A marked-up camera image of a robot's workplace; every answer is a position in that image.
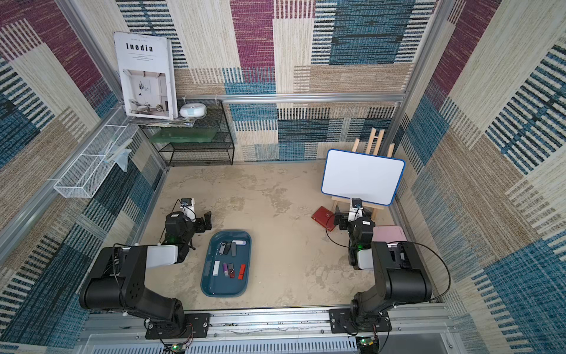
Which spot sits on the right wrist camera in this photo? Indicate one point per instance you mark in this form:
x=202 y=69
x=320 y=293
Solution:
x=356 y=210

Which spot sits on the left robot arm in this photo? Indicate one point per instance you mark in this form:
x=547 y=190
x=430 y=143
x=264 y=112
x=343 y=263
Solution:
x=116 y=280

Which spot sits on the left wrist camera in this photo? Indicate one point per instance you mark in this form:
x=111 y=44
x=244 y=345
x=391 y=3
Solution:
x=188 y=208

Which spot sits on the red translucent flash drive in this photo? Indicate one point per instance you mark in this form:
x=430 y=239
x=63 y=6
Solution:
x=242 y=272

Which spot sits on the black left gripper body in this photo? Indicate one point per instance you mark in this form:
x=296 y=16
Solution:
x=191 y=228

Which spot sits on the black silver swivel flash drive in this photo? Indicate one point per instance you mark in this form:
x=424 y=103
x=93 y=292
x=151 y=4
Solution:
x=222 y=248

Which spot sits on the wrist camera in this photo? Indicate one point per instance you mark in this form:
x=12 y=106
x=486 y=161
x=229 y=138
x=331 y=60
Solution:
x=356 y=210
x=188 y=208

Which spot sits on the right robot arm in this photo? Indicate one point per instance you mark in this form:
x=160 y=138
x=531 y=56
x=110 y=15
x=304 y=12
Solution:
x=400 y=277

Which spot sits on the blue-framed whiteboard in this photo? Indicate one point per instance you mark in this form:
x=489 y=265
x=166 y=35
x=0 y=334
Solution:
x=350 y=175

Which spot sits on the Inedia magazine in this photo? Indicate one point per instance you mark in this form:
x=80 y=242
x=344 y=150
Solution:
x=145 y=66

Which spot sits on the white wire basket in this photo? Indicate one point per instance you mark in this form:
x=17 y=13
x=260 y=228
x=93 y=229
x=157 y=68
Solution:
x=109 y=147

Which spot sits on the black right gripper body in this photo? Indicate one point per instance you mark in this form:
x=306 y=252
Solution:
x=343 y=221

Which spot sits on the white round device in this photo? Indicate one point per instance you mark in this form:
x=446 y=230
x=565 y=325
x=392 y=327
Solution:
x=193 y=110

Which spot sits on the red leather wallet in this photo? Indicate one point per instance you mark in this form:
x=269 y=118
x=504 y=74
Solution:
x=325 y=218

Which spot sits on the black wire shelf rack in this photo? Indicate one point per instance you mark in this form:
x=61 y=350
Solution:
x=204 y=141

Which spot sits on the pink pencil case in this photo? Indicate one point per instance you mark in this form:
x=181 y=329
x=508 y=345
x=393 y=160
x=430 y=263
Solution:
x=388 y=234

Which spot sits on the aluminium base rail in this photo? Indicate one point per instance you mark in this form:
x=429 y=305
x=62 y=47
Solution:
x=425 y=328

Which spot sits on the wooden easel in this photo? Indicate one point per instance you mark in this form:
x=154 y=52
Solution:
x=379 y=214

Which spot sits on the teal plastic storage tray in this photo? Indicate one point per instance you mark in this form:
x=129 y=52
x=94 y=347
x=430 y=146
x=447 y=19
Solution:
x=221 y=286

